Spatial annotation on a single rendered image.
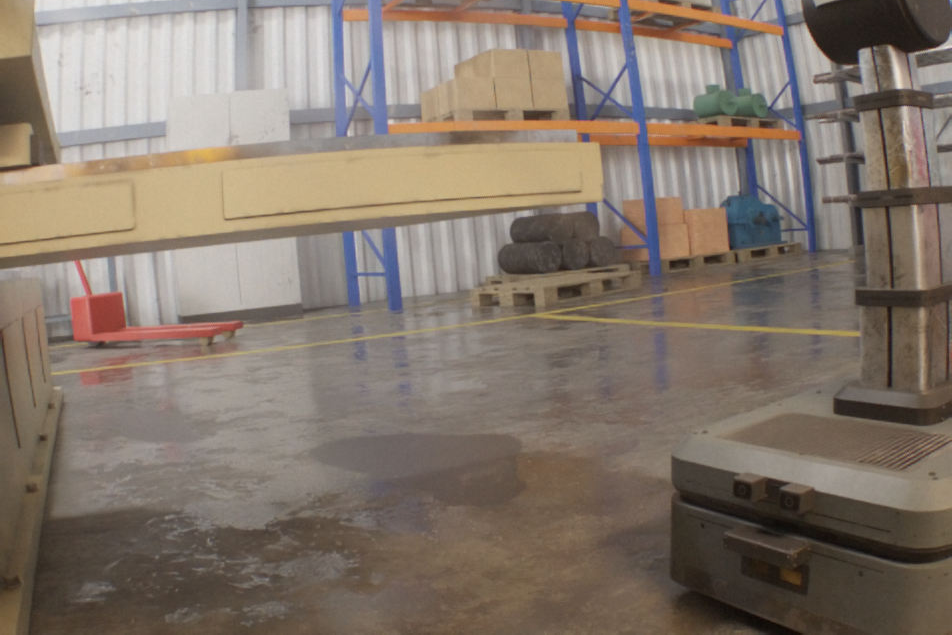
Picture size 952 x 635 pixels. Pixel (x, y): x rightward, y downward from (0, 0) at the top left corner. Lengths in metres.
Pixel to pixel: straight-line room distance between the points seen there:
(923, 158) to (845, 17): 0.23
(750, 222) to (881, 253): 8.93
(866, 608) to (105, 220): 1.14
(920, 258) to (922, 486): 0.37
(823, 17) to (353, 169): 0.76
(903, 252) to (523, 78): 7.10
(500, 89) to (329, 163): 6.69
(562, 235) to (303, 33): 3.34
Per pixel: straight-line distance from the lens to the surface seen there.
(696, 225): 9.25
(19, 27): 1.09
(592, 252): 8.33
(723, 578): 1.14
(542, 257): 8.01
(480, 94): 7.81
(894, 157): 1.16
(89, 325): 6.21
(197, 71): 8.35
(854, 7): 1.18
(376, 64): 7.27
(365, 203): 1.28
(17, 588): 1.42
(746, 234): 10.09
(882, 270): 1.17
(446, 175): 1.34
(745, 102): 10.47
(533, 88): 8.11
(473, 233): 9.03
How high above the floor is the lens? 0.56
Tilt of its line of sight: 2 degrees down
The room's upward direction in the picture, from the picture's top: 5 degrees counter-clockwise
